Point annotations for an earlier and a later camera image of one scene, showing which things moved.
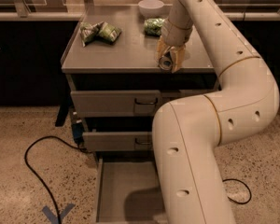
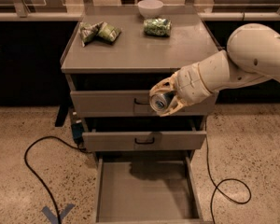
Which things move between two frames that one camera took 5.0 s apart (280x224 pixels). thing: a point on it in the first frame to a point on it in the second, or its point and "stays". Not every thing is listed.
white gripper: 175,35 to 189,83
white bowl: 151,7 stays
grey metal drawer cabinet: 117,88 stays
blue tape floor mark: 53,218 stays
